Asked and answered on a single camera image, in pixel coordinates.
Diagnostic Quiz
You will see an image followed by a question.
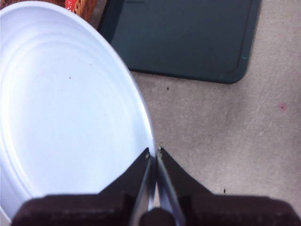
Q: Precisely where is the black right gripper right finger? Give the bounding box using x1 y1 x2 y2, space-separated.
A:
156 147 301 226

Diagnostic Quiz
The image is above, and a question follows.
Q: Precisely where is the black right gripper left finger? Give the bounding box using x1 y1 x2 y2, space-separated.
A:
11 147 151 226

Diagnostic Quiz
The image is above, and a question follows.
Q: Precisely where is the light blue round plate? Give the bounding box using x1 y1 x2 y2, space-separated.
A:
0 0 157 226

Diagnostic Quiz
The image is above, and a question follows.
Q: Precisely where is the black rectangular tray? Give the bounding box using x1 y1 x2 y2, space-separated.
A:
97 0 262 85

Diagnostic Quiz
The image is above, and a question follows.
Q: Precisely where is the brown wicker basket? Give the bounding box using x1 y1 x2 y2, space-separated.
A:
63 0 105 22

